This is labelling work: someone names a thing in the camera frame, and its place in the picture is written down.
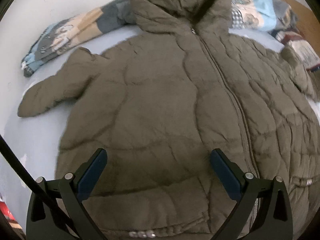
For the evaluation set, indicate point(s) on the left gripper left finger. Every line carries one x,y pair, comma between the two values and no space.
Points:
55,208

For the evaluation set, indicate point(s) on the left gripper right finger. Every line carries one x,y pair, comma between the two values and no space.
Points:
274,217

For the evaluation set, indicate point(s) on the olive puffer hooded jacket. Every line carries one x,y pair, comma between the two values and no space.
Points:
170,99

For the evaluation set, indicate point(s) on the red plastic bag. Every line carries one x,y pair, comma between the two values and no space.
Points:
5,210

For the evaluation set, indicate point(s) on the navy star pillow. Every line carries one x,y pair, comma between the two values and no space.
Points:
305,52

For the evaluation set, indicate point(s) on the wooden headboard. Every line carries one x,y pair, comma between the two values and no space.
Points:
307,24

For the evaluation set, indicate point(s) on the patchwork cartoon quilt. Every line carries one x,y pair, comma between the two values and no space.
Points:
262,15

